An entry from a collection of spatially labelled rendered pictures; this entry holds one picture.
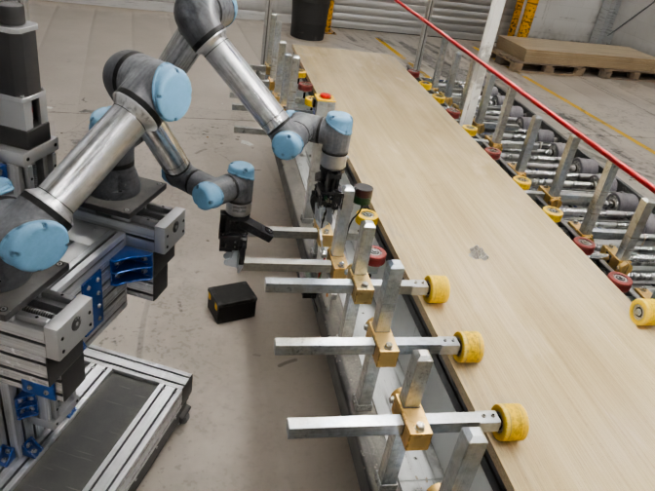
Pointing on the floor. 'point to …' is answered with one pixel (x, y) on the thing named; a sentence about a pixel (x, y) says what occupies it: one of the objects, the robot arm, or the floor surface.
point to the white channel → (482, 60)
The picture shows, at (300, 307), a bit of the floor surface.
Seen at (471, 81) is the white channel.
